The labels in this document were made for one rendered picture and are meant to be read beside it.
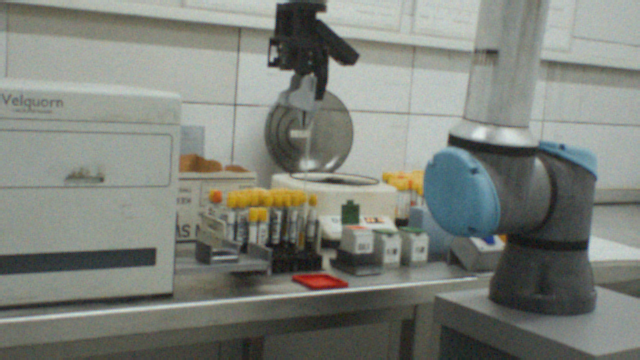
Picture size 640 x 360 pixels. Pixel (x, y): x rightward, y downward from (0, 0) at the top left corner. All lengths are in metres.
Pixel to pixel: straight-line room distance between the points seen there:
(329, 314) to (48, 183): 0.51
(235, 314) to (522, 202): 0.46
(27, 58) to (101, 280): 0.71
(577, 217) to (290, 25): 0.58
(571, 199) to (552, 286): 0.12
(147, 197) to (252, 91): 0.82
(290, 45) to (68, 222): 0.48
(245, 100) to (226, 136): 0.10
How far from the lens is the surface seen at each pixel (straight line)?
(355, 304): 1.38
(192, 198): 1.56
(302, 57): 1.42
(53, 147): 1.16
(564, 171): 1.16
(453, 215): 1.07
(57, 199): 1.17
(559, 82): 2.65
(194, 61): 1.92
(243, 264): 1.31
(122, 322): 1.19
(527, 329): 1.10
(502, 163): 1.06
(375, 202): 1.75
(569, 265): 1.19
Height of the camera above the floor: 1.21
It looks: 7 degrees down
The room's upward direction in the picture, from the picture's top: 4 degrees clockwise
